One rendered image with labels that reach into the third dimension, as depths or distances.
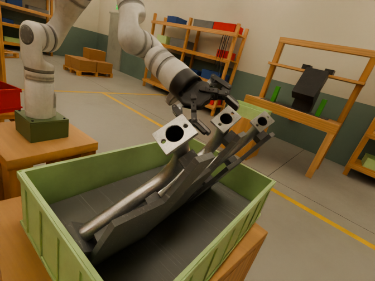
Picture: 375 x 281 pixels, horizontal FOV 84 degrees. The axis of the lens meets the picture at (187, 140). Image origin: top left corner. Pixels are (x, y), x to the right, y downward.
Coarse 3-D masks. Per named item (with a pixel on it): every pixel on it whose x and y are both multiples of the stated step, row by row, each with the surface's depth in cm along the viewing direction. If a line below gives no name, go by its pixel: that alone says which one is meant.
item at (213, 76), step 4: (212, 76) 50; (216, 76) 50; (216, 80) 50; (220, 80) 50; (220, 84) 50; (224, 84) 49; (228, 84) 49; (220, 88) 51; (224, 88) 51; (228, 88) 49
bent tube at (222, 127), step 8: (224, 112) 45; (232, 112) 46; (216, 120) 45; (224, 120) 49; (232, 120) 44; (224, 128) 44; (216, 136) 52; (208, 144) 55; (216, 144) 54; (200, 152) 56; (208, 152) 55; (160, 192) 51
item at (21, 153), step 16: (0, 128) 82; (0, 144) 72; (16, 144) 75; (32, 144) 77; (48, 144) 80; (64, 144) 83; (80, 144) 86; (96, 144) 91; (0, 160) 69; (16, 160) 68; (32, 160) 72; (48, 160) 76
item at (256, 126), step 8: (264, 112) 58; (256, 120) 57; (264, 120) 58; (272, 120) 57; (256, 128) 56; (264, 128) 56; (248, 136) 65; (240, 144) 67; (232, 152) 68; (224, 160) 67
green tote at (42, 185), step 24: (144, 144) 74; (192, 144) 92; (48, 168) 51; (72, 168) 56; (96, 168) 62; (120, 168) 70; (144, 168) 79; (216, 168) 86; (240, 168) 79; (24, 192) 45; (48, 192) 53; (72, 192) 59; (240, 192) 81; (264, 192) 64; (24, 216) 50; (48, 216) 38; (240, 216) 51; (48, 240) 41; (72, 240) 35; (216, 240) 42; (240, 240) 64; (48, 264) 44; (72, 264) 35; (192, 264) 36; (216, 264) 52
